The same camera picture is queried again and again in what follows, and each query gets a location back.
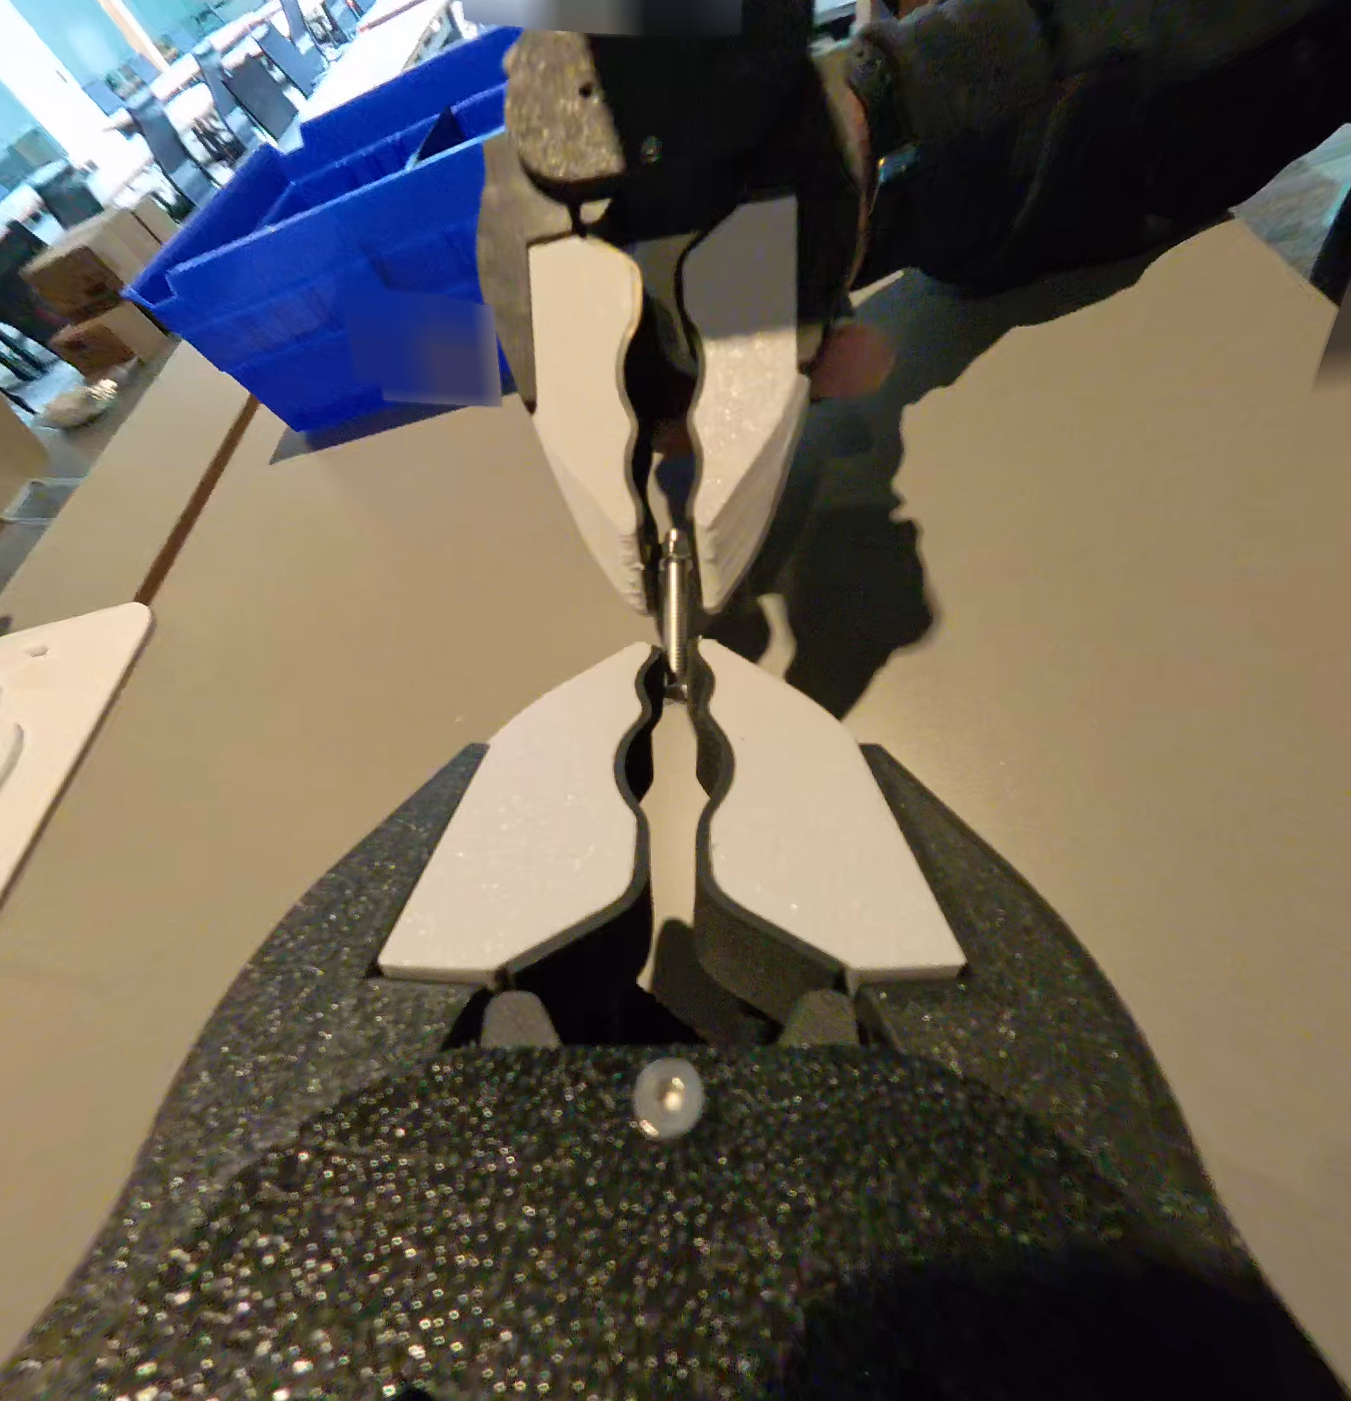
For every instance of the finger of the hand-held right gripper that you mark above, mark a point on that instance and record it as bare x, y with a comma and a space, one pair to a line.
752, 418
583, 373

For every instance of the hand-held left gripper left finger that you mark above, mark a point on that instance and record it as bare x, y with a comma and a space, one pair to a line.
522, 832

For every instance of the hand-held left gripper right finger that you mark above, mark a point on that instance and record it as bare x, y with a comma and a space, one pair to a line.
820, 843

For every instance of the silver bolt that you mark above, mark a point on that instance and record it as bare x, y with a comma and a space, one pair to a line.
677, 624

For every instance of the person's right forearm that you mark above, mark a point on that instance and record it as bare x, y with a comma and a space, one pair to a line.
1068, 143

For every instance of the person's right hand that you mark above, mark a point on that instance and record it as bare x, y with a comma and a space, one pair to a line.
858, 367

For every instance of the blue plastic bin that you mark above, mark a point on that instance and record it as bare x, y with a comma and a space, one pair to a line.
282, 329
412, 99

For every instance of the rows of long tables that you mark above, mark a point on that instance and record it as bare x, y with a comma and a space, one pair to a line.
392, 43

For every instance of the group of black chairs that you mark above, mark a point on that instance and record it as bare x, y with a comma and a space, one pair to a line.
269, 89

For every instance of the brown cardboard box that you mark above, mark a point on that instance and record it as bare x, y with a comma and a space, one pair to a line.
105, 342
138, 236
80, 279

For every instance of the white base board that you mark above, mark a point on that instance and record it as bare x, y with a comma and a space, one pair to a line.
74, 700

